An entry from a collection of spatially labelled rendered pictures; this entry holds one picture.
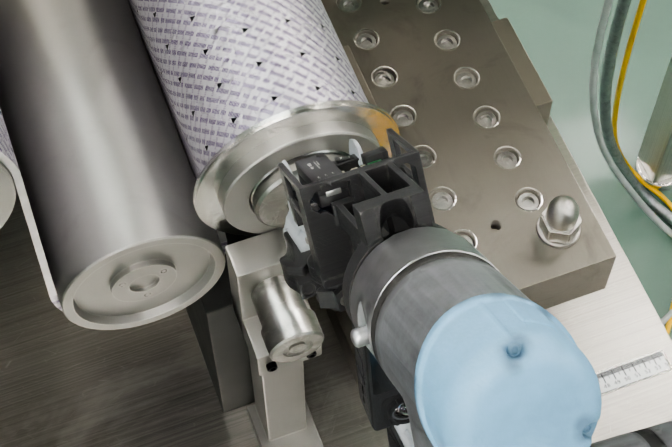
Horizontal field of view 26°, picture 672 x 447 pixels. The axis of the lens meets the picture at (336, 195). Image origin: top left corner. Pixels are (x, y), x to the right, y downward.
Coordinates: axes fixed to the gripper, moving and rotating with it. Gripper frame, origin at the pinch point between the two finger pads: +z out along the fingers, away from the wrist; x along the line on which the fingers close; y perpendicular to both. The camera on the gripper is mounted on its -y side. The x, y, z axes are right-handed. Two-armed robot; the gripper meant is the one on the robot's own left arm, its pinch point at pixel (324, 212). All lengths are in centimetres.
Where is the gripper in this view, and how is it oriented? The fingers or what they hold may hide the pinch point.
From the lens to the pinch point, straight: 94.7
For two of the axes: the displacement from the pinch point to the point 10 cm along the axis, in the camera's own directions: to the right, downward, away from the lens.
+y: -2.3, -9.1, -3.5
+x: -9.4, 3.0, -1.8
